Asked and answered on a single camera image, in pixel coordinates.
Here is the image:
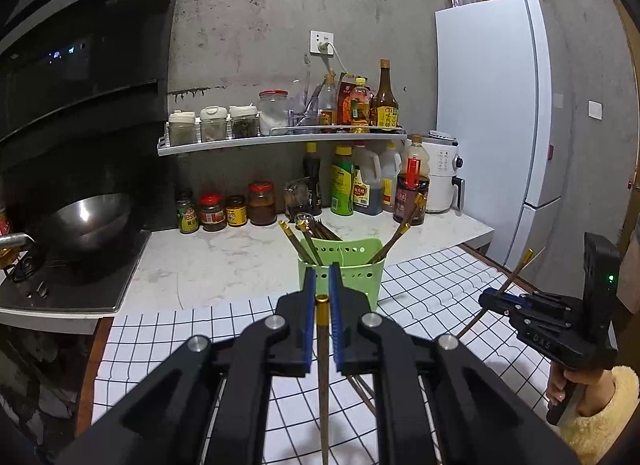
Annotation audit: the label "red-lid clear jar on shelf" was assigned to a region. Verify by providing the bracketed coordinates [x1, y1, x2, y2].
[257, 89, 288, 136]

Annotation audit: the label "steel wok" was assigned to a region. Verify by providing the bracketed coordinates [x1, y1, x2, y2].
[42, 193, 131, 251]

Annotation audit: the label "dark vinegar bottle on shelf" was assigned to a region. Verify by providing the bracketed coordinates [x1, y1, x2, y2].
[370, 58, 399, 130]

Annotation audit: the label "yellow fleece sleeve forearm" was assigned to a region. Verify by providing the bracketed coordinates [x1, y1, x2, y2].
[559, 367, 639, 464]

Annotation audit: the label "spice jar middle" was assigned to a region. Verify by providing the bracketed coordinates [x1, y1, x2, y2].
[200, 105, 228, 142]

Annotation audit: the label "green-label small jar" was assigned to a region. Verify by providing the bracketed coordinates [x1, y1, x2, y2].
[176, 193, 200, 234]

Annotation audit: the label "white wall socket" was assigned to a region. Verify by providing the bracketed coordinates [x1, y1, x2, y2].
[309, 30, 334, 56]

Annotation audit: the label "chopsticks in holder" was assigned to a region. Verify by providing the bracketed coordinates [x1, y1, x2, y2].
[368, 193, 426, 265]
[278, 212, 340, 267]

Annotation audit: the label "person's right hand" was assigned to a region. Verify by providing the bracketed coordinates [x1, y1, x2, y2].
[546, 362, 615, 417]

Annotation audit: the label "green bottle yellow cap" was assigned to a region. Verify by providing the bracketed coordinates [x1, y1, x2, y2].
[331, 145, 355, 217]

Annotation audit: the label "spice jar left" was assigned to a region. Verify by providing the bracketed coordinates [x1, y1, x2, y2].
[168, 110, 196, 146]

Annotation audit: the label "red-label dark bottle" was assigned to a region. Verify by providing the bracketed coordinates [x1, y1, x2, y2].
[394, 134, 430, 225]

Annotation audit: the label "green plastic utensil holder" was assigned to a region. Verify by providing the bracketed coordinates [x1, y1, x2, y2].
[297, 237, 385, 311]

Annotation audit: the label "white checkered tablecloth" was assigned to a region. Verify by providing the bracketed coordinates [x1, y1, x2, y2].
[92, 247, 549, 464]

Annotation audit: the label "chopsticks in holder right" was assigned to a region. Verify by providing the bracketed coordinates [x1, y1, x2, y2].
[368, 193, 426, 265]

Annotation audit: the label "white light switch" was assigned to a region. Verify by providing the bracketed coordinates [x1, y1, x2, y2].
[588, 101, 603, 120]

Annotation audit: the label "yellow-label small jar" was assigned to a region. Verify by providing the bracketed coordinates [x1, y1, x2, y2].
[224, 194, 248, 228]

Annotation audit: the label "large dark sauce jug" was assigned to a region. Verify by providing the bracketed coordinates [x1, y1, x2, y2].
[352, 142, 383, 216]

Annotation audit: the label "orange oil bottle on shelf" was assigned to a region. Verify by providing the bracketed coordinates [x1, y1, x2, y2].
[349, 76, 371, 133]

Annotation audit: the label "gold-tipped chopstick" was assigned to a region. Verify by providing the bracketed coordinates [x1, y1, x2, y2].
[316, 295, 330, 465]

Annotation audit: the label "red chili sauce jar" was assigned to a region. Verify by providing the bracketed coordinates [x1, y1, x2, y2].
[198, 192, 227, 232]

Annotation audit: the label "black stove top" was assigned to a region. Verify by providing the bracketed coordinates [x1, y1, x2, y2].
[1, 230, 151, 315]

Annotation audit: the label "white wall shelf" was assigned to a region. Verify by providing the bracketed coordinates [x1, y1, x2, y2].
[157, 126, 408, 157]

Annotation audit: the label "white refrigerator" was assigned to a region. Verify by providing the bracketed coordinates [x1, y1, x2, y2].
[435, 0, 573, 268]

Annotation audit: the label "chopsticks in holder left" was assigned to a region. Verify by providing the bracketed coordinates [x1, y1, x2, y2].
[278, 212, 340, 267]

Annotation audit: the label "oil bottle beside stove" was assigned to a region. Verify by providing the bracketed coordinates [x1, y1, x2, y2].
[0, 194, 22, 271]

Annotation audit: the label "spice jar right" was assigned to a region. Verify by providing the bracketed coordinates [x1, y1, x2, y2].
[229, 105, 259, 139]

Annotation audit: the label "brown sauce jar red lid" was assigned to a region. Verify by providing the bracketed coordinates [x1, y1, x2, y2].
[247, 181, 277, 226]

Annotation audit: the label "black range hood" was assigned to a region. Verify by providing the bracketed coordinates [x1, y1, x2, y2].
[1, 0, 176, 143]

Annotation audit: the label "white air fryer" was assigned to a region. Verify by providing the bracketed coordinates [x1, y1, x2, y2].
[422, 130, 464, 214]

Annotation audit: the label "spice jar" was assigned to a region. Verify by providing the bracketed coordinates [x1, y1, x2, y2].
[200, 105, 228, 142]
[168, 110, 196, 146]
[229, 105, 259, 139]

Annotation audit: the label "dark soy sauce bottle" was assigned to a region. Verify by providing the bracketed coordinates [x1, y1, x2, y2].
[303, 142, 322, 216]

